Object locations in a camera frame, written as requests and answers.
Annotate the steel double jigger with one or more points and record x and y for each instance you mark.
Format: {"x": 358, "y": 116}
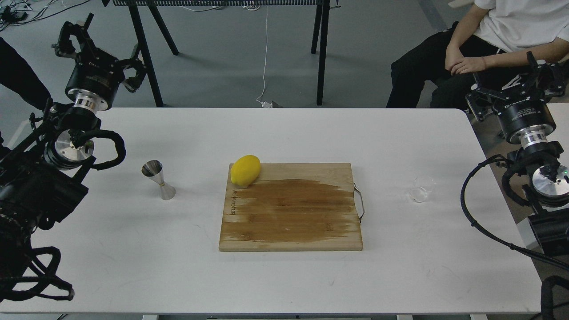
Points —
{"x": 153, "y": 170}

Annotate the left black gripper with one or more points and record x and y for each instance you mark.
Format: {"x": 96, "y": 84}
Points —
{"x": 94, "y": 75}

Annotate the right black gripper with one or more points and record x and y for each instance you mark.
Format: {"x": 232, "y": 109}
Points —
{"x": 526, "y": 111}

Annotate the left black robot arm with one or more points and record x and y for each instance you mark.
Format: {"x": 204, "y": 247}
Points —
{"x": 42, "y": 177}

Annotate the wooden cutting board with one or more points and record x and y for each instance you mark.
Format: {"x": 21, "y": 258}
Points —
{"x": 292, "y": 207}

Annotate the seated person white shirt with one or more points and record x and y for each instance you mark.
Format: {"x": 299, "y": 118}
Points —
{"x": 492, "y": 39}

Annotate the clear glass cup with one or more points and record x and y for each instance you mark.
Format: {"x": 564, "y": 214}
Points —
{"x": 422, "y": 188}

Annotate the black metal frame table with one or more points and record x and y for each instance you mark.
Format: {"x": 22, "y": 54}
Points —
{"x": 230, "y": 45}

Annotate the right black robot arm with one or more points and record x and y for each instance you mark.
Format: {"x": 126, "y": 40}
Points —
{"x": 512, "y": 181}

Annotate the yellow lemon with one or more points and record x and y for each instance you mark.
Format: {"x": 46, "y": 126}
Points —
{"x": 245, "y": 170}

